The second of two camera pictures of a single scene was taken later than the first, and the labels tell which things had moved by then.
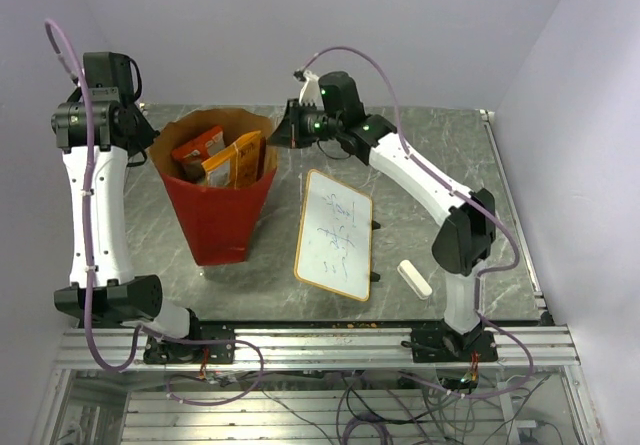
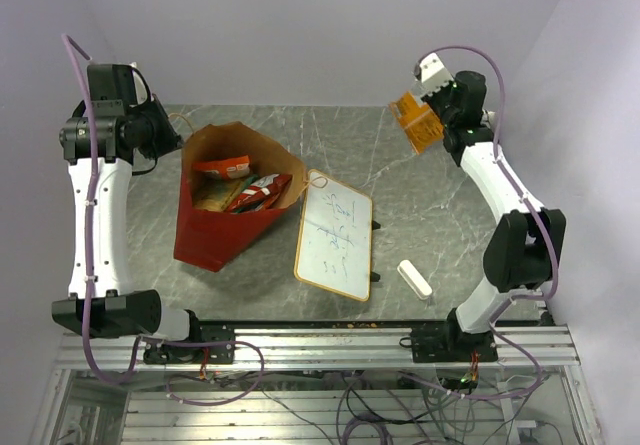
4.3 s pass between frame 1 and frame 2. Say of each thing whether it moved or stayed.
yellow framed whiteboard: stayed
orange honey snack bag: moved
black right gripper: moved
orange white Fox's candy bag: moved
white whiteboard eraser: stayed
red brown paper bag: moved
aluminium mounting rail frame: stayed
